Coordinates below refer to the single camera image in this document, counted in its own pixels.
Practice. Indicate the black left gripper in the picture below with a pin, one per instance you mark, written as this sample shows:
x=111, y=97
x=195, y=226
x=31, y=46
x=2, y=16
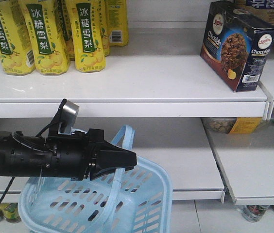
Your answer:
x=86, y=155

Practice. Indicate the light blue plastic basket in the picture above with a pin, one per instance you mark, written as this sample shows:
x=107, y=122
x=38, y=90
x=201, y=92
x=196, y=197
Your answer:
x=134, y=201

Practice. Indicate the dark blue Chocofello cookie box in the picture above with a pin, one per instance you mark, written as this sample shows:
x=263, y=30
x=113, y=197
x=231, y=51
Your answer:
x=236, y=45

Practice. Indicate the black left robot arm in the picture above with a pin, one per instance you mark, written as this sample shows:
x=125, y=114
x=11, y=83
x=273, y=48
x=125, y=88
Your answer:
x=24, y=156

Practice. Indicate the clear water bottle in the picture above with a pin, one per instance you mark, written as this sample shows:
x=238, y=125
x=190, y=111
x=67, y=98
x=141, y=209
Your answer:
x=254, y=213

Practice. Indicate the white supermarket shelving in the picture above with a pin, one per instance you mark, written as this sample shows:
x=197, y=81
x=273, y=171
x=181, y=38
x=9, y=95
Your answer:
x=161, y=86

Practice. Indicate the clear box of snacks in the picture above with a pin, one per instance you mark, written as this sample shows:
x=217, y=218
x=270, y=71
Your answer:
x=234, y=125

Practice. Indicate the yellow pear drink bottle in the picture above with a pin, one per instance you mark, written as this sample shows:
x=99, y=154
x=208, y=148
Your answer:
x=86, y=33
x=16, y=54
x=117, y=22
x=46, y=36

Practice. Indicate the rear yellow pear drink bottle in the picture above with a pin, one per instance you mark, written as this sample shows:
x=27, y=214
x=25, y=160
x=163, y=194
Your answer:
x=117, y=22

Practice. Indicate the cracker package blue trim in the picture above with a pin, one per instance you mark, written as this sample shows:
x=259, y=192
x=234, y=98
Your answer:
x=263, y=9

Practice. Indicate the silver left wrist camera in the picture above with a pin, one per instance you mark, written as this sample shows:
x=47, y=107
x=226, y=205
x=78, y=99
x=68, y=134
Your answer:
x=64, y=119

